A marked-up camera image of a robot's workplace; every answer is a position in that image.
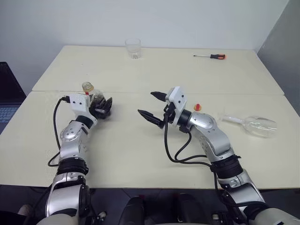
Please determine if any clear plastic bottle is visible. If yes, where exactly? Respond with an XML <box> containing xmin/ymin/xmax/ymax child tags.
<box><xmin>81</xmin><ymin>81</ymin><xmax>105</xmax><ymax>106</ymax></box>

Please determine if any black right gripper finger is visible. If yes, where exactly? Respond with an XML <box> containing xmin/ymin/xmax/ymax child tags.
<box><xmin>137</xmin><ymin>108</ymin><xmax>165</xmax><ymax>128</ymax></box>
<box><xmin>150</xmin><ymin>91</ymin><xmax>168</xmax><ymax>102</ymax></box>

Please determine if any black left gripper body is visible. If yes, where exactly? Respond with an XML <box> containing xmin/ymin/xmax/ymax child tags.
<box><xmin>90</xmin><ymin>106</ymin><xmax>112</xmax><ymax>120</ymax></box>

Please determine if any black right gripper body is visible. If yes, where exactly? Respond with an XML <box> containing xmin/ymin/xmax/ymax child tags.
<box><xmin>160</xmin><ymin>100</ymin><xmax>180</xmax><ymax>129</ymax></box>

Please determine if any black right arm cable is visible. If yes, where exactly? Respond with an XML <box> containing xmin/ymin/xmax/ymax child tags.
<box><xmin>163</xmin><ymin>103</ymin><xmax>221</xmax><ymax>191</ymax></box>

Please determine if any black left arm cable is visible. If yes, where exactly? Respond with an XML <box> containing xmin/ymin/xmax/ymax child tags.
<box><xmin>47</xmin><ymin>95</ymin><xmax>71</xmax><ymax>168</ymax></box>

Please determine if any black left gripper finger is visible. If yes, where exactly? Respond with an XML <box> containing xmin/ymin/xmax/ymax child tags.
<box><xmin>94</xmin><ymin>97</ymin><xmax>114</xmax><ymax>113</ymax></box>

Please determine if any wine glass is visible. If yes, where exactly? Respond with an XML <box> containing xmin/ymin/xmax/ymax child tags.
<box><xmin>217</xmin><ymin>112</ymin><xmax>278</xmax><ymax>139</ymax></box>

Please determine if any clear glass tumbler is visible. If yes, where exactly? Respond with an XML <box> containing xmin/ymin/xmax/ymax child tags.
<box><xmin>124</xmin><ymin>37</ymin><xmax>143</xmax><ymax>60</ymax></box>

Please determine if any black and orange screwdriver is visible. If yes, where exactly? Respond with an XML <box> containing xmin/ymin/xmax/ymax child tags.
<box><xmin>193</xmin><ymin>53</ymin><xmax>229</xmax><ymax>61</ymax></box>

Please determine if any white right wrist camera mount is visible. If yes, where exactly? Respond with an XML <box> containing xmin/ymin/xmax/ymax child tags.
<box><xmin>165</xmin><ymin>86</ymin><xmax>188</xmax><ymax>128</ymax></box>

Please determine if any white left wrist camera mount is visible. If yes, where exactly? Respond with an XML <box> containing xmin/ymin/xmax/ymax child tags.
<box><xmin>67</xmin><ymin>93</ymin><xmax>98</xmax><ymax>126</ymax></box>

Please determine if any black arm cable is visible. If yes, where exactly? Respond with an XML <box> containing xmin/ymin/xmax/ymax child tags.
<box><xmin>47</xmin><ymin>95</ymin><xmax>71</xmax><ymax>168</ymax></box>
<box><xmin>163</xmin><ymin>103</ymin><xmax>221</xmax><ymax>191</ymax></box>

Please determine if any dark rounded shape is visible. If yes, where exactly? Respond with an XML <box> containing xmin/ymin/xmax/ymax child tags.
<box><xmin>121</xmin><ymin>195</ymin><xmax>145</xmax><ymax>225</ymax></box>

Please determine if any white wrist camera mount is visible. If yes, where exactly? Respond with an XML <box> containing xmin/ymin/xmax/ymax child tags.
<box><xmin>67</xmin><ymin>93</ymin><xmax>98</xmax><ymax>126</ymax></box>
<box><xmin>165</xmin><ymin>86</ymin><xmax>188</xmax><ymax>128</ymax></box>

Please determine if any dark laptop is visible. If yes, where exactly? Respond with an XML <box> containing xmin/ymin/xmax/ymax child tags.
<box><xmin>0</xmin><ymin>61</ymin><xmax>27</xmax><ymax>136</ymax></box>

